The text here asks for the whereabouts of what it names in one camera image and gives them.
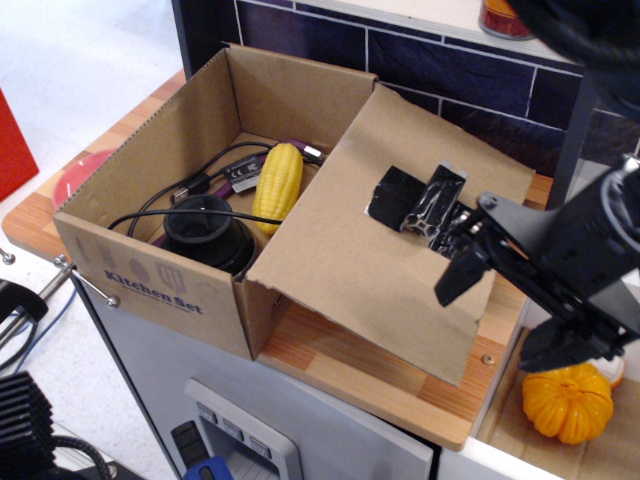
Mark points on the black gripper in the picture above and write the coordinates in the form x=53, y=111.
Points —
x=570, y=260

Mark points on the brown cardboard box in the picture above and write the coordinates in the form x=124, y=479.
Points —
x=329, y=255

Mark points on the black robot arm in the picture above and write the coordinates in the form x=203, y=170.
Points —
x=602, y=36

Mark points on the orange toy pumpkin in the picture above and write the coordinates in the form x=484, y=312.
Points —
x=572, y=404

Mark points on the white orange toy piece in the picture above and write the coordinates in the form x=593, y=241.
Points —
x=612, y=370

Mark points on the yellow toy corn cob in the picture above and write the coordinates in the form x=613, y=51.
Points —
x=278, y=186

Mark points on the red tin can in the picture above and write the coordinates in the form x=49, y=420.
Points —
x=497, y=18

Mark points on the black round cup device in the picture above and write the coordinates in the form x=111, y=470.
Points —
x=200, y=228

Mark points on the red plastic bowl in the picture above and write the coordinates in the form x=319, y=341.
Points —
x=77, y=174

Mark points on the metal clamp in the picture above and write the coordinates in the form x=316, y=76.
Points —
x=28, y=306

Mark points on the black finned heat sink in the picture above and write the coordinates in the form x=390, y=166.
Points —
x=26, y=428

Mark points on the red box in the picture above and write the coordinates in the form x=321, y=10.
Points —
x=18, y=165

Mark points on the aluminium profile handle with tape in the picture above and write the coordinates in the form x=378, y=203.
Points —
x=429, y=209

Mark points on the blue black handle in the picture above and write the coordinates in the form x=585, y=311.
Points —
x=195, y=456

